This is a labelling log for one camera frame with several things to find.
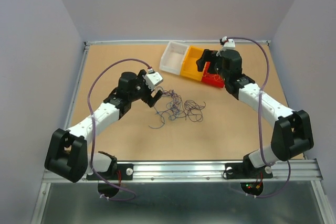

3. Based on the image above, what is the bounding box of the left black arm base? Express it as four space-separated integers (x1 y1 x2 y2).
98 163 134 181

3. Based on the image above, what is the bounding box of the yellow plastic bin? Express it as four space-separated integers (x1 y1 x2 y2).
180 46 204 82

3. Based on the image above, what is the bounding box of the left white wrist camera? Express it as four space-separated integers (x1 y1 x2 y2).
144 68 163 91

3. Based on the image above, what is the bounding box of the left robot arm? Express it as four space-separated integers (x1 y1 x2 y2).
44 69 163 183

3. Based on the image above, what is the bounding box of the thin wire bundle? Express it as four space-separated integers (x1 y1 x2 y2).
148 89 207 130

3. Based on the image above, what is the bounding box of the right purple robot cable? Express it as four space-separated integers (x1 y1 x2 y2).
225 36 291 199

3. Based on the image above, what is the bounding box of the white plastic bin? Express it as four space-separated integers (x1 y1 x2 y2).
159 41 189 76

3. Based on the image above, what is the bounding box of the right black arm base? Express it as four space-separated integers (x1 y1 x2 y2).
222 155 273 179

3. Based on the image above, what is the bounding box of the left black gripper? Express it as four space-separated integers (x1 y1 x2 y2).
129 70 162 107

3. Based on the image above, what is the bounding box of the red plastic bin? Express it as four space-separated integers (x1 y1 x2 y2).
201 62 224 88

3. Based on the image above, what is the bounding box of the aluminium front rail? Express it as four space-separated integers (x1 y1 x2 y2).
42 159 323 184

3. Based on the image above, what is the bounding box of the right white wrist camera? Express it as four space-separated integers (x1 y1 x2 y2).
219 36 236 51

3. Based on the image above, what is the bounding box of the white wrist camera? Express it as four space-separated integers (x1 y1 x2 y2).
219 36 236 51
144 68 163 91

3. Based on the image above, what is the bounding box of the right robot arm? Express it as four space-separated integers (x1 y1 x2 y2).
196 49 314 177

